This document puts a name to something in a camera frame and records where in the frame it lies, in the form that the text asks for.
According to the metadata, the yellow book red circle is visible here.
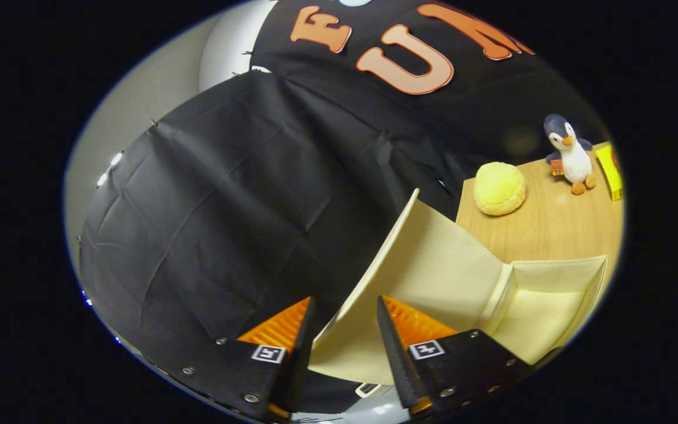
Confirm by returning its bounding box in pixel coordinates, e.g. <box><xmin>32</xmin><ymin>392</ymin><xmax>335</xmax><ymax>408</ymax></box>
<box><xmin>595</xmin><ymin>143</ymin><xmax>624</xmax><ymax>201</ymax></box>

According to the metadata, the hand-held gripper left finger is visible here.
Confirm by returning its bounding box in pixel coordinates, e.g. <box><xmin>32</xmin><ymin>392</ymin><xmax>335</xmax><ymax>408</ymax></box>
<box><xmin>139</xmin><ymin>296</ymin><xmax>317</xmax><ymax>422</ymax></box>

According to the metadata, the cream fabric storage box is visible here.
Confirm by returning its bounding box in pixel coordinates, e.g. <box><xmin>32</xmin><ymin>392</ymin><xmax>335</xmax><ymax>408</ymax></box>
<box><xmin>308</xmin><ymin>188</ymin><xmax>609</xmax><ymax>386</ymax></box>

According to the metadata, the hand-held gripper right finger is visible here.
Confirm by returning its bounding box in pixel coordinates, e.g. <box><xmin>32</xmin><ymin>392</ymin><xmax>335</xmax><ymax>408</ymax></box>
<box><xmin>376</xmin><ymin>296</ymin><xmax>534</xmax><ymax>420</ymax></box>

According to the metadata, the blue white penguin plush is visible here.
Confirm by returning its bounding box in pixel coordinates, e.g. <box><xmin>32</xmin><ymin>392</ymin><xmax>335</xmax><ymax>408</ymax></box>
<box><xmin>543</xmin><ymin>114</ymin><xmax>597</xmax><ymax>196</ymax></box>

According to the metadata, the yellow bun plush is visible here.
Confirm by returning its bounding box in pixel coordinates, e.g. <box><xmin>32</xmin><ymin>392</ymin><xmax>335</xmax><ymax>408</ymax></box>
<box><xmin>473</xmin><ymin>162</ymin><xmax>527</xmax><ymax>216</ymax></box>

